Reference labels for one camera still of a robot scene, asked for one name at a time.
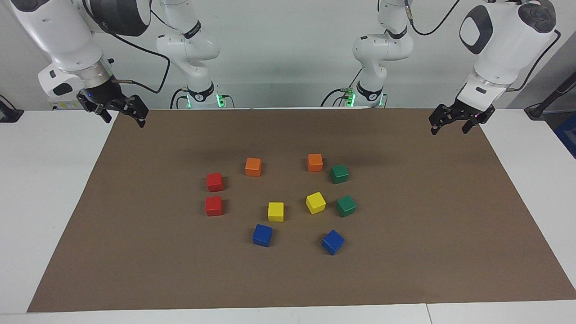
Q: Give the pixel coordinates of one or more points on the green wooden cube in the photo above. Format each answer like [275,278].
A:
[339,174]
[346,206]

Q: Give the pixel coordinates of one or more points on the blue crate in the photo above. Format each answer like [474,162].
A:
[567,135]

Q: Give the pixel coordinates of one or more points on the blue wooden cube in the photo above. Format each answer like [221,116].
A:
[262,235]
[333,242]

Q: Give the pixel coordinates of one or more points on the black clamp mount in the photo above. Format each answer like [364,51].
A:
[9,113]

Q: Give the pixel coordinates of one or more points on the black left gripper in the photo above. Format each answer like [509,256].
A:
[470,110]

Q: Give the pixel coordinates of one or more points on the white box yellow labels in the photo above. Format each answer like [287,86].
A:
[63,105]

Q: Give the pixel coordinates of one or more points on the black stand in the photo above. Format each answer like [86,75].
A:
[546,105]

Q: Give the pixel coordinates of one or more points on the brown paper mat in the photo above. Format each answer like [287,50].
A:
[180,270]

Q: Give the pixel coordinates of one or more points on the orange wooden cube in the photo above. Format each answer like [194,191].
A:
[253,167]
[315,162]

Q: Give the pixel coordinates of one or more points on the red wooden cube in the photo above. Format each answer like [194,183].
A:
[214,206]
[214,182]

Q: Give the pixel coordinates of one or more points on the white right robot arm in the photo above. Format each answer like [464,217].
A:
[67,40]

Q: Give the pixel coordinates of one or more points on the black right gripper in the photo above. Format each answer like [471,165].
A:
[103,96]

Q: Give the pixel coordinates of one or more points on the yellow wooden cube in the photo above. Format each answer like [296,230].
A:
[276,212]
[315,203]

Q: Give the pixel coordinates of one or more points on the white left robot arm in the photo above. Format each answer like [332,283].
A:
[499,45]

